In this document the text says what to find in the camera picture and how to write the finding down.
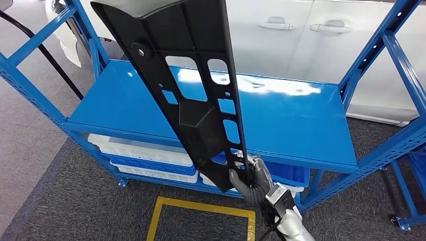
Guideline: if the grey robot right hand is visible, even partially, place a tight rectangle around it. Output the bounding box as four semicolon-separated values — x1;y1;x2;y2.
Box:
229;151;275;205

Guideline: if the black plastic panel part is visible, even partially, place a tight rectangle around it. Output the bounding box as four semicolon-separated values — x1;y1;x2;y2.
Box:
90;0;251;194

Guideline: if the blue metal shelf rack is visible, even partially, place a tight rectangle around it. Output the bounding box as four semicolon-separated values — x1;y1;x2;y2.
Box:
0;0;426;213

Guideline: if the blue wheeled shelf rack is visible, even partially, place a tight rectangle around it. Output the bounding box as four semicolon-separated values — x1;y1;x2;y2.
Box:
379;146;426;232

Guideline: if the white car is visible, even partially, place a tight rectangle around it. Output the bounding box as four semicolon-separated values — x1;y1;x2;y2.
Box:
45;0;426;127

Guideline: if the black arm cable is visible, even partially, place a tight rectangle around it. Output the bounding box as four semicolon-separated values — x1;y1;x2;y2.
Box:
258;212;283;241

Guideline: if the thick black hose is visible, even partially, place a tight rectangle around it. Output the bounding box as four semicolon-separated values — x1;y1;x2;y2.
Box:
0;10;84;100

